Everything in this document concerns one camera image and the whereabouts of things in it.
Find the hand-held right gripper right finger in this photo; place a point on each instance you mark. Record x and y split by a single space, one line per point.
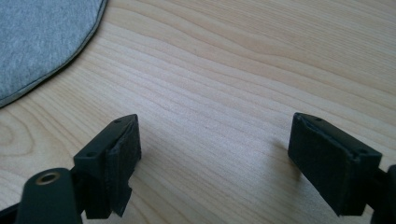
334 165

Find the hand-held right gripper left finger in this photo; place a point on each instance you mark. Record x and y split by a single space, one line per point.
107 168

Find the grey cloth garment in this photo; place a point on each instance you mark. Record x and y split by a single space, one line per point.
37 40

